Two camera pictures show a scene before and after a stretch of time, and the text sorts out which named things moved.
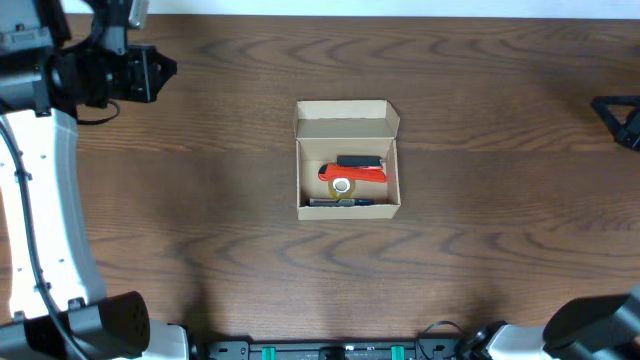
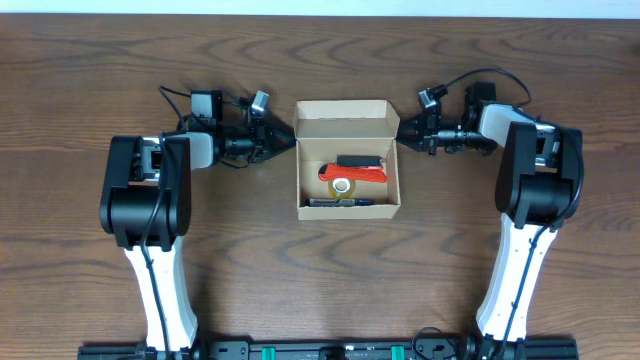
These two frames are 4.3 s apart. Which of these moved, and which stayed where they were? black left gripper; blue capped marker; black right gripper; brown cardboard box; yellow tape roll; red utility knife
Moved: black left gripper; black right gripper
Stayed: blue capped marker; yellow tape roll; brown cardboard box; red utility knife
